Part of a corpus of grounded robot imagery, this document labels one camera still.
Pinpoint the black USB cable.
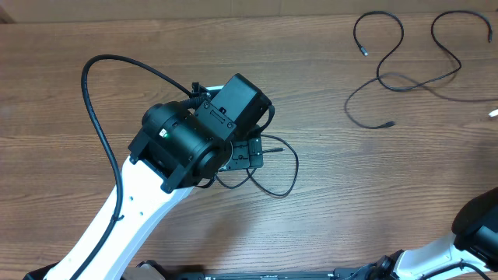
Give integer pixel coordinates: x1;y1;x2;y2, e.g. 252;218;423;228
215;134;300;198

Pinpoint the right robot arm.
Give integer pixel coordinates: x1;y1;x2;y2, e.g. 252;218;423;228
367;188;497;279

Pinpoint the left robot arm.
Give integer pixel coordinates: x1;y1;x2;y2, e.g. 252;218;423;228
25;74;275;279

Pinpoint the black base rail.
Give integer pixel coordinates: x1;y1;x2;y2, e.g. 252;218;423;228
124;259;390;280

